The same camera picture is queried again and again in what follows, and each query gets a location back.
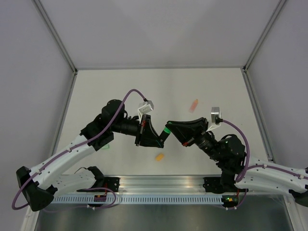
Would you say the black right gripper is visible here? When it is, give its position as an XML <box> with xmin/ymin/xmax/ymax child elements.
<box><xmin>164</xmin><ymin>118</ymin><xmax>220</xmax><ymax>163</ymax></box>

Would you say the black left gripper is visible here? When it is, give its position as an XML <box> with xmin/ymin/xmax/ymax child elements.
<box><xmin>111</xmin><ymin>112</ymin><xmax>164</xmax><ymax>146</ymax></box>

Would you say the black green-tipped marker pen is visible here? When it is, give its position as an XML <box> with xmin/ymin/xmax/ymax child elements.
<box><xmin>158</xmin><ymin>131</ymin><xmax>170</xmax><ymax>143</ymax></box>

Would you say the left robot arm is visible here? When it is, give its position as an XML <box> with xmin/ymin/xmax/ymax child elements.
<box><xmin>12</xmin><ymin>99</ymin><xmax>170</xmax><ymax>212</ymax></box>

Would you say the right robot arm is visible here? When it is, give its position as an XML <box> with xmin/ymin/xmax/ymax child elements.
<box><xmin>166</xmin><ymin>118</ymin><xmax>308</xmax><ymax>206</ymax></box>

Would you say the orange pen cap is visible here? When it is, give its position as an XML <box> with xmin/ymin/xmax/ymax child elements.
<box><xmin>155</xmin><ymin>153</ymin><xmax>165</xmax><ymax>161</ymax></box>

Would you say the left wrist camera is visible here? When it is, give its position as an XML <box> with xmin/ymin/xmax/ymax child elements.
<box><xmin>137</xmin><ymin>100</ymin><xmax>154</xmax><ymax>121</ymax></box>

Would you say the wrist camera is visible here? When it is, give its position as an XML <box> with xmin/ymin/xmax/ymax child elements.
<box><xmin>137</xmin><ymin>100</ymin><xmax>154</xmax><ymax>121</ymax></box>
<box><xmin>207</xmin><ymin>107</ymin><xmax>222</xmax><ymax>132</ymax></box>

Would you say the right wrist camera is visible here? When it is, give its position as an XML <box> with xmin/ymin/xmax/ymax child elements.
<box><xmin>207</xmin><ymin>107</ymin><xmax>222</xmax><ymax>132</ymax></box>

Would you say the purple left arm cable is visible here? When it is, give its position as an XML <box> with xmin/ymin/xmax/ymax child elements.
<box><xmin>11</xmin><ymin>89</ymin><xmax>149</xmax><ymax>215</ymax></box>

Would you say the aluminium mounting rail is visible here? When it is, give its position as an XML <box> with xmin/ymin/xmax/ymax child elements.
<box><xmin>103</xmin><ymin>175</ymin><xmax>295</xmax><ymax>194</ymax></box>

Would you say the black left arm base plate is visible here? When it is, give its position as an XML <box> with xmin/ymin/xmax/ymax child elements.
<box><xmin>103</xmin><ymin>177</ymin><xmax>120</xmax><ymax>193</ymax></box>

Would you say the white slotted cable duct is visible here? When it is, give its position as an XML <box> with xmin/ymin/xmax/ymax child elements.
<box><xmin>52</xmin><ymin>193</ymin><xmax>223</xmax><ymax>205</ymax></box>

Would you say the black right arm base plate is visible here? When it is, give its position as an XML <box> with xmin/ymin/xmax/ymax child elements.
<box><xmin>203</xmin><ymin>177</ymin><xmax>245</xmax><ymax>194</ymax></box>

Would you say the right aluminium frame post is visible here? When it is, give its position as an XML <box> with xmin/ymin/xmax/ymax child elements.
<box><xmin>242</xmin><ymin>0</ymin><xmax>288</xmax><ymax>73</ymax></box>

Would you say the aluminium frame post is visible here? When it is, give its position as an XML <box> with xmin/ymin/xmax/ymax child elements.
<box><xmin>242</xmin><ymin>0</ymin><xmax>288</xmax><ymax>73</ymax></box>
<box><xmin>31</xmin><ymin>0</ymin><xmax>77</xmax><ymax>74</ymax></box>

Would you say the left aluminium frame post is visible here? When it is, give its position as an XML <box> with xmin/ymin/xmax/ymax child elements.
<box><xmin>31</xmin><ymin>0</ymin><xmax>77</xmax><ymax>74</ymax></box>

